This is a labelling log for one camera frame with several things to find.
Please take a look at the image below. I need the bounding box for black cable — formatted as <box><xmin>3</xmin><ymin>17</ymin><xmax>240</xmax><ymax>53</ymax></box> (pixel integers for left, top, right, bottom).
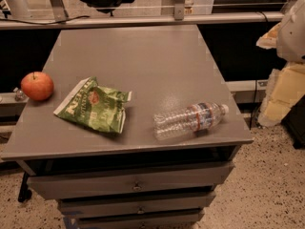
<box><xmin>0</xmin><ymin>14</ymin><xmax>92</xmax><ymax>26</ymax></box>

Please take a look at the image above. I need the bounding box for clear plastic water bottle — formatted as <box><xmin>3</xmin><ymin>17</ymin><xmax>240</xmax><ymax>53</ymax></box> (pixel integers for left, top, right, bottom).
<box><xmin>153</xmin><ymin>102</ymin><xmax>229</xmax><ymax>140</ymax></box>

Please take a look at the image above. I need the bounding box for middle grey drawer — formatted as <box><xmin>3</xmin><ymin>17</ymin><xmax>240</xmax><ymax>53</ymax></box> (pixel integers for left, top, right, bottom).
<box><xmin>59</xmin><ymin>191</ymin><xmax>215</xmax><ymax>219</ymax></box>

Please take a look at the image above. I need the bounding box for grey drawer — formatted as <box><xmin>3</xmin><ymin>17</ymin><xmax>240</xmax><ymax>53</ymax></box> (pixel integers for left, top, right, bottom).
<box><xmin>28</xmin><ymin>161</ymin><xmax>234</xmax><ymax>199</ymax></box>
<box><xmin>77</xmin><ymin>209</ymin><xmax>203</xmax><ymax>229</ymax></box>
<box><xmin>59</xmin><ymin>191</ymin><xmax>215</xmax><ymax>219</ymax></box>

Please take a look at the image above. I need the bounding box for bottom grey drawer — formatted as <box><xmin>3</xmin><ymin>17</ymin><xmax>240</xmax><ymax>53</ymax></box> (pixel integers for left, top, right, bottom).
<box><xmin>77</xmin><ymin>209</ymin><xmax>203</xmax><ymax>229</ymax></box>

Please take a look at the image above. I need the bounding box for top grey drawer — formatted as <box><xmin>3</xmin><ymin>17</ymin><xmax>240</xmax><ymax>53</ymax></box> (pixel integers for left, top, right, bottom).
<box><xmin>28</xmin><ymin>161</ymin><xmax>234</xmax><ymax>199</ymax></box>

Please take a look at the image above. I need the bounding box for green jalapeno chip bag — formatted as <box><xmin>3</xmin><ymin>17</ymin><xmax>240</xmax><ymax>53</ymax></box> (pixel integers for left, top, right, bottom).
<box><xmin>53</xmin><ymin>77</ymin><xmax>132</xmax><ymax>134</ymax></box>

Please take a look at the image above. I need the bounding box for grey metal railing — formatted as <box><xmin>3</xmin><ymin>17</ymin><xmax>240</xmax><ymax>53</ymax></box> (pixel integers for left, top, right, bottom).
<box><xmin>0</xmin><ymin>11</ymin><xmax>284</xmax><ymax>31</ymax></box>

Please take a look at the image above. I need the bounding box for small glass jar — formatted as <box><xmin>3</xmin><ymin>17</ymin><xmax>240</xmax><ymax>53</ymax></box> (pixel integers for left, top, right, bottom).
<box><xmin>13</xmin><ymin>88</ymin><xmax>27</xmax><ymax>101</ymax></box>

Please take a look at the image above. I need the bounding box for grey drawer cabinet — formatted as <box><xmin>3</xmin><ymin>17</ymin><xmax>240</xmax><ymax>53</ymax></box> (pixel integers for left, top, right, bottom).
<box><xmin>0</xmin><ymin>24</ymin><xmax>254</xmax><ymax>229</ymax></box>

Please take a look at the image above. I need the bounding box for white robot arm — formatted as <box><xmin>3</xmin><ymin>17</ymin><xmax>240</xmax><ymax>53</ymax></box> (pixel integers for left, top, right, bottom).
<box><xmin>276</xmin><ymin>0</ymin><xmax>305</xmax><ymax>63</ymax></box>

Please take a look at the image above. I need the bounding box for red apple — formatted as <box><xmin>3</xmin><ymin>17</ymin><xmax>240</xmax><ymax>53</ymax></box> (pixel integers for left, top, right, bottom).
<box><xmin>21</xmin><ymin>72</ymin><xmax>54</xmax><ymax>101</ymax></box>

